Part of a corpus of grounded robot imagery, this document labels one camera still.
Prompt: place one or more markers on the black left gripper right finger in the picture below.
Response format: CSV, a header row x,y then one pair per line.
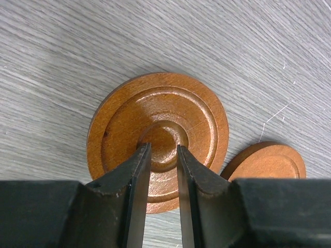
x,y
211,211

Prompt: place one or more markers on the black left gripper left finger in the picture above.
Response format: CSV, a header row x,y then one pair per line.
x,y
119,210

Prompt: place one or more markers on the light woven coaster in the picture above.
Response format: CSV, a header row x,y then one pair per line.
x,y
266,160

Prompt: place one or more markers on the brown ringed coaster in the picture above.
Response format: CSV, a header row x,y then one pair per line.
x,y
166,110

